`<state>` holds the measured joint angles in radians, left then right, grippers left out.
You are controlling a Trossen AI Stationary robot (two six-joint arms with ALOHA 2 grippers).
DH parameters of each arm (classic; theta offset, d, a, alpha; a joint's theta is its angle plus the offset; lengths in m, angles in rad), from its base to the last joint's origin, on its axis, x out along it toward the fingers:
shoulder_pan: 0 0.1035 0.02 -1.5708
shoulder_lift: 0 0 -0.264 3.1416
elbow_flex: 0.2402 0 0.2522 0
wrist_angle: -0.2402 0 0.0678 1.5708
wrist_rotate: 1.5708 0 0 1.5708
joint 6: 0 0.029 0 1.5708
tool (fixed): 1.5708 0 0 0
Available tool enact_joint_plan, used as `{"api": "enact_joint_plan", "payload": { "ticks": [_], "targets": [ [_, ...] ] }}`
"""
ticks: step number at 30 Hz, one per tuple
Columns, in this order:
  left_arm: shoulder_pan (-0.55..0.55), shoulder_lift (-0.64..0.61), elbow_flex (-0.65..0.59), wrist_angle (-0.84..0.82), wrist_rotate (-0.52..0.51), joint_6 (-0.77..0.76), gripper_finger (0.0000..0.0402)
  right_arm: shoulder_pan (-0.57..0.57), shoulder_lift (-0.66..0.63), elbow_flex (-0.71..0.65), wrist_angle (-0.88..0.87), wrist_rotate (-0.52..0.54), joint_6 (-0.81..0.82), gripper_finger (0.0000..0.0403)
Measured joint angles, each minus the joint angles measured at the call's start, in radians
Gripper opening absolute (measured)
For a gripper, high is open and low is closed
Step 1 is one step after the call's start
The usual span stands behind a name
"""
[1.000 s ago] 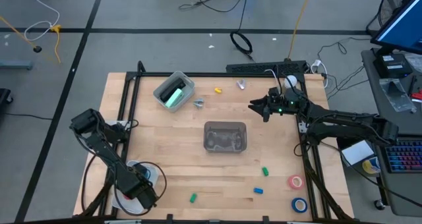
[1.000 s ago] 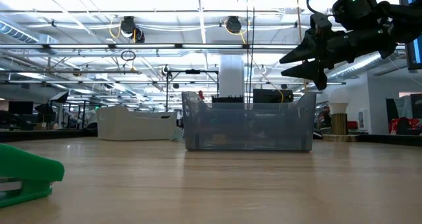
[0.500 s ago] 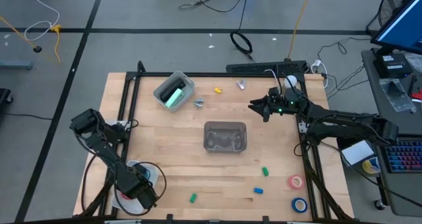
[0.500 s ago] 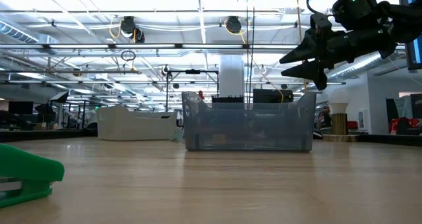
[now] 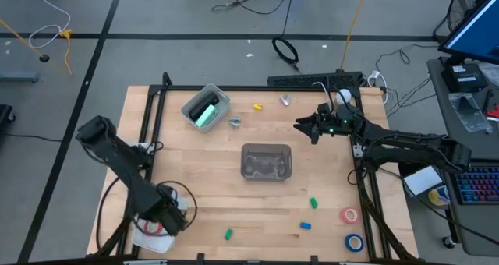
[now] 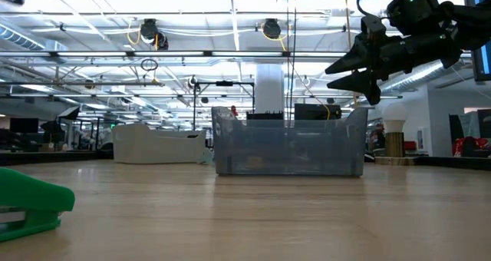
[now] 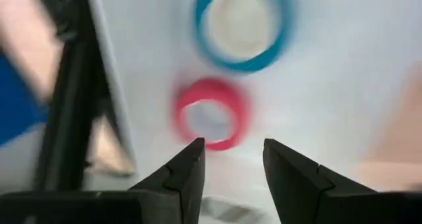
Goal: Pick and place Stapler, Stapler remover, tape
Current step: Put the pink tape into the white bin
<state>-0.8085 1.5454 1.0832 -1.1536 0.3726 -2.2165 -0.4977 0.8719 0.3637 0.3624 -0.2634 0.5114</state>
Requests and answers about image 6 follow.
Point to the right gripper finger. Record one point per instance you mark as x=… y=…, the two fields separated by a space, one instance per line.
x=354 y=59
x=364 y=82

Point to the small green stapler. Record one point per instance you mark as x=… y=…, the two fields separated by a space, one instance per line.
x=30 y=199

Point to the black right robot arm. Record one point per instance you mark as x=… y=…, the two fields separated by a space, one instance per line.
x=414 y=11

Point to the black box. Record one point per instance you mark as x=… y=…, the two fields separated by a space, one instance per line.
x=264 y=115
x=317 y=111

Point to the brass lamp with white bulb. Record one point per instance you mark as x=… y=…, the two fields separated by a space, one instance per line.
x=395 y=138

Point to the monitor with blue screen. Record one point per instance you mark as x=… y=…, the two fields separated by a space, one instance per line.
x=481 y=34

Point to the white building column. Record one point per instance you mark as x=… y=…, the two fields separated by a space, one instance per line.
x=269 y=88

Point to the grey translucent plastic bin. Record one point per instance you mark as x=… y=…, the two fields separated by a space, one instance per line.
x=287 y=149

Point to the red and white bag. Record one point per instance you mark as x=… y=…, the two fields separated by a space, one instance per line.
x=470 y=146

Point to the white plastic bin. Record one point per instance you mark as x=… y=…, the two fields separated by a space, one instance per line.
x=157 y=146

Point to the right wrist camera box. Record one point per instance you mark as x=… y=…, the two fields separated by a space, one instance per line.
x=373 y=27

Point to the black tubular stand frame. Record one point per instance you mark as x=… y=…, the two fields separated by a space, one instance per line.
x=224 y=83

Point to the black aluminium table frame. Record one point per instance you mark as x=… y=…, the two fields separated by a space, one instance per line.
x=50 y=158

